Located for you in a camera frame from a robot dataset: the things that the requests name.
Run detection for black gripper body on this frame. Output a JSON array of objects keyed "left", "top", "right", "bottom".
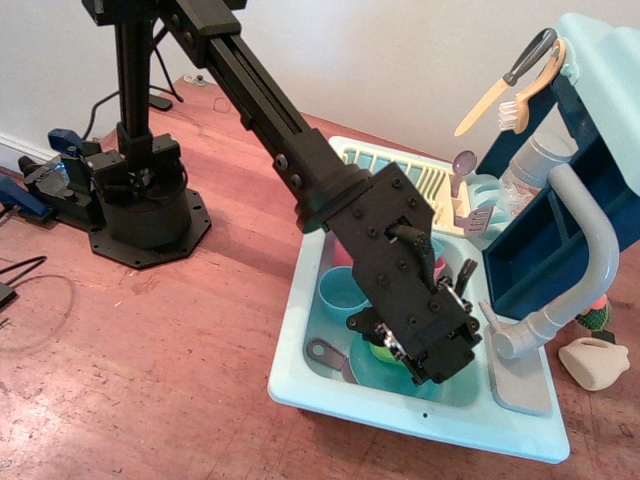
[{"left": 374, "top": 299, "right": 481, "bottom": 385}]

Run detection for purple toy spoon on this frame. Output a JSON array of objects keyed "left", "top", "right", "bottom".
[{"left": 450, "top": 150, "right": 477, "bottom": 198}]

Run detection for beige toy jug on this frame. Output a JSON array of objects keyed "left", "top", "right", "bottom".
[{"left": 558, "top": 337, "right": 630, "bottom": 391}]

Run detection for teal toy cup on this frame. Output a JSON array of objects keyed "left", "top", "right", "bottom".
[{"left": 318, "top": 266, "right": 371, "bottom": 324}]

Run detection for clear plastic bottle grey cap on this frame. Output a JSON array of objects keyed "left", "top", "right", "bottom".
[{"left": 500, "top": 131, "right": 576, "bottom": 218}]

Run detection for pink toy cup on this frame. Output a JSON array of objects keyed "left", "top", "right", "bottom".
[
  {"left": 332, "top": 239, "right": 353, "bottom": 267},
  {"left": 433, "top": 256, "right": 446, "bottom": 280}
]

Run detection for purple toy spatula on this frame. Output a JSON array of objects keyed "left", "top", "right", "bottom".
[{"left": 454, "top": 205, "right": 494, "bottom": 237}]

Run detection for light blue toy sink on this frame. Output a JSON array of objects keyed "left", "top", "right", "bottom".
[{"left": 268, "top": 231, "right": 570, "bottom": 464}]

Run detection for toy knife grey handle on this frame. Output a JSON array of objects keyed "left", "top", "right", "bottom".
[{"left": 454, "top": 28, "right": 557, "bottom": 137}]

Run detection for teal toy plate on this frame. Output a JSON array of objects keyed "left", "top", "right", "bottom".
[{"left": 350, "top": 335, "right": 442, "bottom": 400}]

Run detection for grey toy faucet with lever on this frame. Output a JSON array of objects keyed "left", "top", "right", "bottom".
[{"left": 479, "top": 164, "right": 619, "bottom": 415}]

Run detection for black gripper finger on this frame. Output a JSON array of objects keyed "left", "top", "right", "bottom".
[{"left": 346, "top": 307, "right": 382, "bottom": 340}]

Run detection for black cables on table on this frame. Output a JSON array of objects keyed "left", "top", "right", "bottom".
[{"left": 0, "top": 255, "right": 75, "bottom": 352}]

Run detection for tan toy dish brush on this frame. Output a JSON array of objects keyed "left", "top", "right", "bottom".
[{"left": 498, "top": 39, "right": 566, "bottom": 134}]

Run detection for cream dish drying rack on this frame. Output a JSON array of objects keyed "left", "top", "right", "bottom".
[{"left": 329, "top": 136, "right": 472, "bottom": 237}]

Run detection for blue clamp on table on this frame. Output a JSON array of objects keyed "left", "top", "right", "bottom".
[{"left": 1, "top": 130, "right": 94, "bottom": 228}]

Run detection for green toy plate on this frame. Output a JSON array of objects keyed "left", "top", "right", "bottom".
[{"left": 369, "top": 343, "right": 403, "bottom": 366}]

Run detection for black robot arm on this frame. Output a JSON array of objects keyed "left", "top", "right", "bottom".
[{"left": 85, "top": 1, "right": 480, "bottom": 384}]

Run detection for blue and teal shelf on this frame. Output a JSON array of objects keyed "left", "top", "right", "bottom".
[{"left": 472, "top": 12, "right": 640, "bottom": 319}]

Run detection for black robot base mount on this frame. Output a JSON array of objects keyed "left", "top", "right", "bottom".
[{"left": 87, "top": 134, "right": 211, "bottom": 269}]

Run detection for green and orange toy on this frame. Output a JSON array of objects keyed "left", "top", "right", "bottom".
[{"left": 575, "top": 294, "right": 612, "bottom": 332}]

